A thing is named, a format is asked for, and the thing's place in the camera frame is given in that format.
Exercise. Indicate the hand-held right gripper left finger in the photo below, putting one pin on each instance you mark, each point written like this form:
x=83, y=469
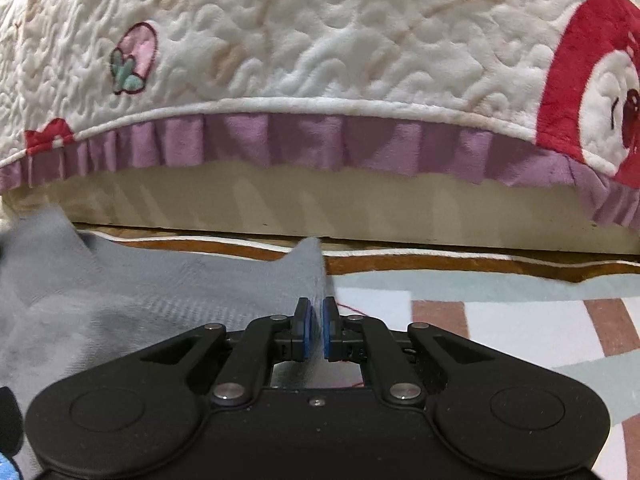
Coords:
x=306, y=330

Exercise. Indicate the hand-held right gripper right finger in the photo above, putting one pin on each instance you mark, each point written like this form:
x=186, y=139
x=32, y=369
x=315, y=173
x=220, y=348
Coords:
x=330, y=330

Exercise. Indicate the grey ribbed sweater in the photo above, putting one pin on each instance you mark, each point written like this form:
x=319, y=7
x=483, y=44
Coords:
x=125, y=290

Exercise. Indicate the checkered pastel rug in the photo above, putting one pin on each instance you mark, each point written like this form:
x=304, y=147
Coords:
x=500, y=320

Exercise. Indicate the white quilted bedspread red bears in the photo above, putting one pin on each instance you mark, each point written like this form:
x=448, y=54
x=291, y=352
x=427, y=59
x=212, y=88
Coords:
x=325, y=35

